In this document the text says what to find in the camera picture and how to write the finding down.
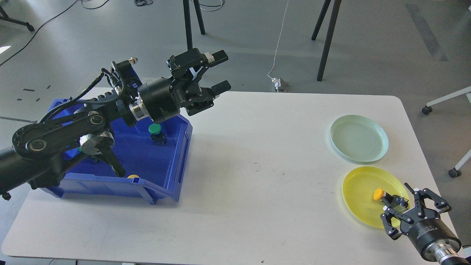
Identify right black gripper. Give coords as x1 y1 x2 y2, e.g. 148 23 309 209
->
380 182 462 262

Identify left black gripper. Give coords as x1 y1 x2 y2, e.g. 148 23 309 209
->
138 47 231 123

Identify yellow push button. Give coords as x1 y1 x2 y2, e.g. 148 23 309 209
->
372 188 408 213

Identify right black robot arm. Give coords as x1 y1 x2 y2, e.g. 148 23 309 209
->
373 183 470 265

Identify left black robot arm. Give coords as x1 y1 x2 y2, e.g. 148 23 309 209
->
0 47 231 200

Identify yellow plate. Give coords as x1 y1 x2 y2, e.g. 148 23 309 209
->
343 166 409 229

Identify light green plate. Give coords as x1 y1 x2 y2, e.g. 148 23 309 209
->
329 114 390 164

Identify office chair base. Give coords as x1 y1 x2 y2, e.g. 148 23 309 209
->
422 86 471 179

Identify white power adapter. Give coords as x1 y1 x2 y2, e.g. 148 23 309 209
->
271 77 289 93

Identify black tripod left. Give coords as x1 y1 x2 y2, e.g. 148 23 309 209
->
182 0 206 51

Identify black tripod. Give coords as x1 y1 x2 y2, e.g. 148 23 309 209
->
182 0 206 51
311 0 342 82

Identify blue plastic bin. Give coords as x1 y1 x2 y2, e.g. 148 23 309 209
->
42 114 193 205

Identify black tripod right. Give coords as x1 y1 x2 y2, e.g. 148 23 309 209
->
311 0 342 82

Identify black stand foot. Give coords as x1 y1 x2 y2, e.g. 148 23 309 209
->
0 6 35 32

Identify white cable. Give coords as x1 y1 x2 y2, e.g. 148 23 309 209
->
267 0 290 78

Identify black floor cable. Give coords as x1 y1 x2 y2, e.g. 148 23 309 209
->
0 0 111 67

